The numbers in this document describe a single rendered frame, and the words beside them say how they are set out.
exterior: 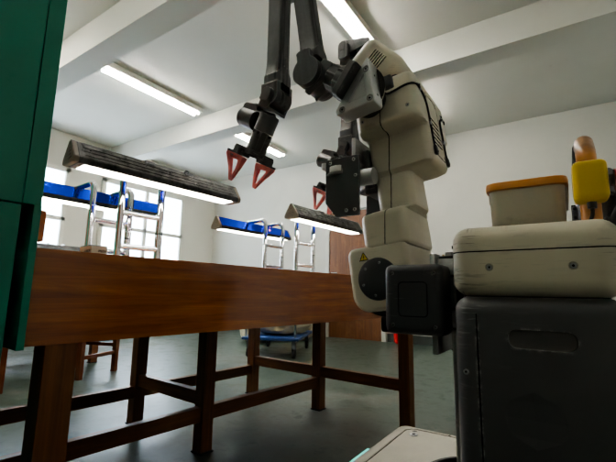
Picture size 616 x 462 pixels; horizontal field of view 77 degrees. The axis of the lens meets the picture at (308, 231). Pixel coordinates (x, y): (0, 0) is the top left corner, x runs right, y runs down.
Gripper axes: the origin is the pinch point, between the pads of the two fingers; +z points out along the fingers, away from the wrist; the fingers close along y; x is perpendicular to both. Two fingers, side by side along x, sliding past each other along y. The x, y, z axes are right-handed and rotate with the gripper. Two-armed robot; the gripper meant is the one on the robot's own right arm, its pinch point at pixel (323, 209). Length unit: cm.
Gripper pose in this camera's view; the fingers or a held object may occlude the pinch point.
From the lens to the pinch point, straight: 146.2
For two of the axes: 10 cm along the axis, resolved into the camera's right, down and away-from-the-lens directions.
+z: -3.9, 9.1, 1.1
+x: 7.3, 3.8, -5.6
